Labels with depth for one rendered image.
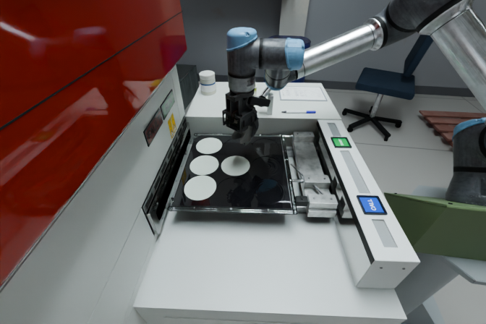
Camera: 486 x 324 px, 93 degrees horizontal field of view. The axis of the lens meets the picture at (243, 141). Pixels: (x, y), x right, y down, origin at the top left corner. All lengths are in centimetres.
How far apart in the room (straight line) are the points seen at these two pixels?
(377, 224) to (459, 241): 23
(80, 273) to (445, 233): 79
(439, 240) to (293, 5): 268
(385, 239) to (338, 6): 301
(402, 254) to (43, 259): 63
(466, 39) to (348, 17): 274
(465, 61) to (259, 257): 69
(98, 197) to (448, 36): 82
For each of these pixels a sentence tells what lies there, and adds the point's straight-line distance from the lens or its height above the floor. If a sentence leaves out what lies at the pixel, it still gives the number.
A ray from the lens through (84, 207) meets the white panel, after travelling 46.
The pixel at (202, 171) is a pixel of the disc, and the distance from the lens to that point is 79.
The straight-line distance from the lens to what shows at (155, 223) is 70.
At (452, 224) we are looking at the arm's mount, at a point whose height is 96.
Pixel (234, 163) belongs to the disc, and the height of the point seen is 90.
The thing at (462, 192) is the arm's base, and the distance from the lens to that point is 86.
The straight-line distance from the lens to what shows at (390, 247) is 64.
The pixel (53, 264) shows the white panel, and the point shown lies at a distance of 44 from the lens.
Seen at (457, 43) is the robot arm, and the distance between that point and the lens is 76.
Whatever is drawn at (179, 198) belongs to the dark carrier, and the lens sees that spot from 73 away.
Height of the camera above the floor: 145
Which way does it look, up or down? 38 degrees down
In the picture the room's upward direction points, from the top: straight up
